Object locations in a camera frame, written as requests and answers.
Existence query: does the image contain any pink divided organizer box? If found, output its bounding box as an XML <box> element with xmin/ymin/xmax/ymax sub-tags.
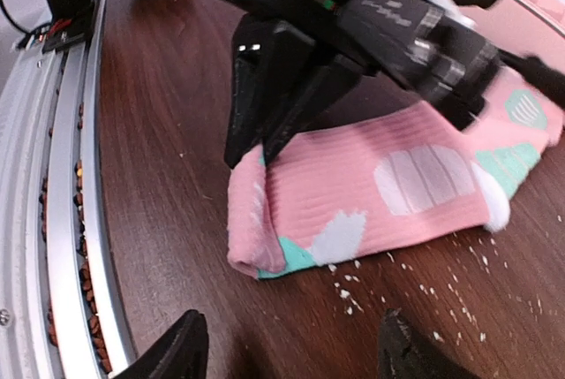
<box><xmin>461</xmin><ymin>0</ymin><xmax>564</xmax><ymax>71</ymax></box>

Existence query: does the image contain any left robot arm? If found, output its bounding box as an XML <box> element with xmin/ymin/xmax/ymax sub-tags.
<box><xmin>223</xmin><ymin>0</ymin><xmax>500</xmax><ymax>167</ymax></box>

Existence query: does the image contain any aluminium front rail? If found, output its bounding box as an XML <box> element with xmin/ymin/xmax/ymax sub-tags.
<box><xmin>1</xmin><ymin>0</ymin><xmax>136</xmax><ymax>378</ymax></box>

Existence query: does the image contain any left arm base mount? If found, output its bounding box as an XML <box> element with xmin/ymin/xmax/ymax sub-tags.
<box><xmin>26</xmin><ymin>0</ymin><xmax>105</xmax><ymax>54</ymax></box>

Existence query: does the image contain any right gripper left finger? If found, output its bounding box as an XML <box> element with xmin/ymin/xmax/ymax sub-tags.
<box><xmin>116</xmin><ymin>309</ymin><xmax>208</xmax><ymax>379</ymax></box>

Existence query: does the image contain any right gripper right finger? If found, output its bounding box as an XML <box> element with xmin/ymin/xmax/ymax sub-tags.
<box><xmin>377</xmin><ymin>308</ymin><xmax>475</xmax><ymax>379</ymax></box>

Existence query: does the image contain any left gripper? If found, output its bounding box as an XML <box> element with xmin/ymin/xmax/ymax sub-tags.
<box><xmin>224</xmin><ymin>0</ymin><xmax>499</xmax><ymax>168</ymax></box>

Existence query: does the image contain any pink patterned sock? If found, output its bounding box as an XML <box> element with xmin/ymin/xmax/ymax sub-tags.
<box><xmin>227</xmin><ymin>68</ymin><xmax>564</xmax><ymax>279</ymax></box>

